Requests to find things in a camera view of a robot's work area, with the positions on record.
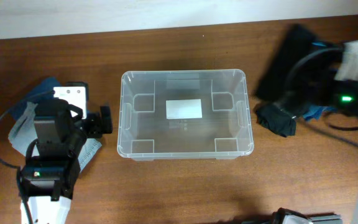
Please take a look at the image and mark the small black taped cloth bundle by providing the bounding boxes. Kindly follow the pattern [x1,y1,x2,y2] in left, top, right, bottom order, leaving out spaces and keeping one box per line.
[255,103,296,138]

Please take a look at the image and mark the large black taped cloth bundle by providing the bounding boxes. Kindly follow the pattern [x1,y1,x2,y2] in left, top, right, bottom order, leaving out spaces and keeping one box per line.
[254,24,331,104]

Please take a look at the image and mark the blue taped cloth bundle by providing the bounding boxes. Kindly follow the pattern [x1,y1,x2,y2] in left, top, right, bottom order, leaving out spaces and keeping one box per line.
[303,105,337,121]

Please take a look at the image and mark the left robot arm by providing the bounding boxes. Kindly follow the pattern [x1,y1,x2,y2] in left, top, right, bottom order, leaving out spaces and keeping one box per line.
[16,82,112,223]

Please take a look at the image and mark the clear plastic storage bin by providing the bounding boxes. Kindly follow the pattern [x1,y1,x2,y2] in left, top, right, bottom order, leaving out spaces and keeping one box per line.
[117,69,254,161]

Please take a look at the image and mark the dark blue folded jeans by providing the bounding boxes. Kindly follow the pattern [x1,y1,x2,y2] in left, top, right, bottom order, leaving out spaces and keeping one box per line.
[9,77,62,121]

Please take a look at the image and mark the light grey folded jeans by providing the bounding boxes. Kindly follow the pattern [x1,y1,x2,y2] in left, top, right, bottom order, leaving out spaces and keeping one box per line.
[8,102,102,172]

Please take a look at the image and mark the white label in bin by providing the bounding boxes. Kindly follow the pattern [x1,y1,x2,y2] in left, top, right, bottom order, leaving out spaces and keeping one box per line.
[166,99,203,119]

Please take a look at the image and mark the left black cable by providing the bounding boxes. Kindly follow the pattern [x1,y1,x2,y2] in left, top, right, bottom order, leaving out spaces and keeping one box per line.
[0,90,55,224]

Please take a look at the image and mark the black cable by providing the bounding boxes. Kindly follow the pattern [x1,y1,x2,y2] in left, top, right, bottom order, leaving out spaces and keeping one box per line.
[0,90,55,224]
[283,46,358,162]

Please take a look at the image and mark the right black cable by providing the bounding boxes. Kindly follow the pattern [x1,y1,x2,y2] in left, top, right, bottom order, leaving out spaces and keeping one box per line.
[283,46,358,162]

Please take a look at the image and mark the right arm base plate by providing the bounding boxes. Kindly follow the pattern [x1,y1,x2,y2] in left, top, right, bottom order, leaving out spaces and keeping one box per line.
[309,215,343,224]

